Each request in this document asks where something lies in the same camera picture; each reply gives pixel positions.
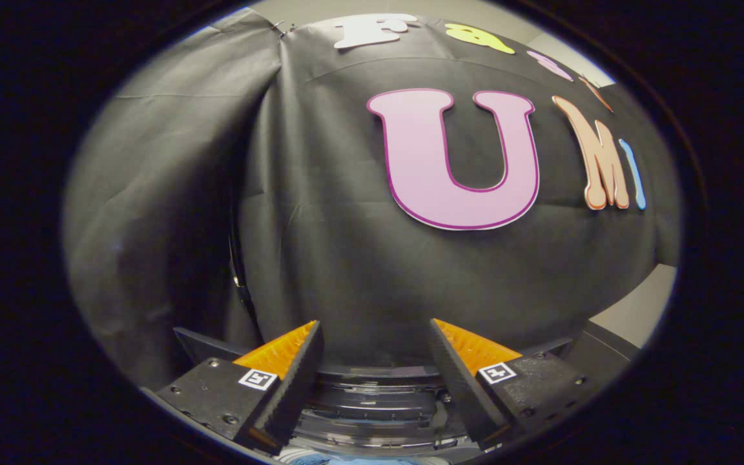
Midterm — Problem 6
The light blue garment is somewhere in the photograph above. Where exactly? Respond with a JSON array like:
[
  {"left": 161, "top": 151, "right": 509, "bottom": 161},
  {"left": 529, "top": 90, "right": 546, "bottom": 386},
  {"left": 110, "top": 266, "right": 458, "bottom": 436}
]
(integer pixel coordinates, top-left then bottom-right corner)
[{"left": 291, "top": 451, "right": 424, "bottom": 465}]

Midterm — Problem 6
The dark washing machine lid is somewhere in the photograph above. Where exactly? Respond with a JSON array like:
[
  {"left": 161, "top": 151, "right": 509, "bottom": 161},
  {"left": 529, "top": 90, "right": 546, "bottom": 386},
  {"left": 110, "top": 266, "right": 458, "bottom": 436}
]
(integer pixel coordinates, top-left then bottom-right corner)
[{"left": 174, "top": 327, "right": 573, "bottom": 378}]

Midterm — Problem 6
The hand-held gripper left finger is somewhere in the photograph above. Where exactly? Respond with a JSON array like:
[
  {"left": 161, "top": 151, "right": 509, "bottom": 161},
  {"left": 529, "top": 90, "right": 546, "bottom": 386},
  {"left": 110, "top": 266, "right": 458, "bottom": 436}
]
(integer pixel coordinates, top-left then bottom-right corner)
[{"left": 141, "top": 320, "right": 324, "bottom": 456}]

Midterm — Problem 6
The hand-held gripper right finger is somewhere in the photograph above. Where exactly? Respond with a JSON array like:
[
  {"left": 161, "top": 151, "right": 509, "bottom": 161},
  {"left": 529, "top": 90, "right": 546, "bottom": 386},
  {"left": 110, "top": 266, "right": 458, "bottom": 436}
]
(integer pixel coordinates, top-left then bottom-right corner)
[{"left": 428, "top": 318, "right": 589, "bottom": 453}]

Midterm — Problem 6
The black backdrop cloth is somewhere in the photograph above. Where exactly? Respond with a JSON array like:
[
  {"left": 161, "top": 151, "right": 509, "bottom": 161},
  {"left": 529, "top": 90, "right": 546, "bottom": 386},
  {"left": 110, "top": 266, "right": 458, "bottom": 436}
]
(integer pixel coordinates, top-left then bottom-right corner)
[{"left": 62, "top": 6, "right": 683, "bottom": 388}]

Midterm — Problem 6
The white cabinet with grey top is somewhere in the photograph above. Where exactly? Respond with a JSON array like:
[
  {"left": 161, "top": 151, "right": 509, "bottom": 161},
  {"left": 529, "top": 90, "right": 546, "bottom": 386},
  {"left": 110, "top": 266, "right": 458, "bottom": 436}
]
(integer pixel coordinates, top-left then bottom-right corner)
[{"left": 566, "top": 263, "right": 677, "bottom": 388}]

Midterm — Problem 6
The grey washing machine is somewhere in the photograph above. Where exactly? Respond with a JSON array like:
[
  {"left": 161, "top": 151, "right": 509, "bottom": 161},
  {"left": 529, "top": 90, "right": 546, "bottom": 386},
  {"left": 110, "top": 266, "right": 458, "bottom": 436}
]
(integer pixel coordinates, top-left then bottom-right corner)
[{"left": 275, "top": 369, "right": 499, "bottom": 465}]

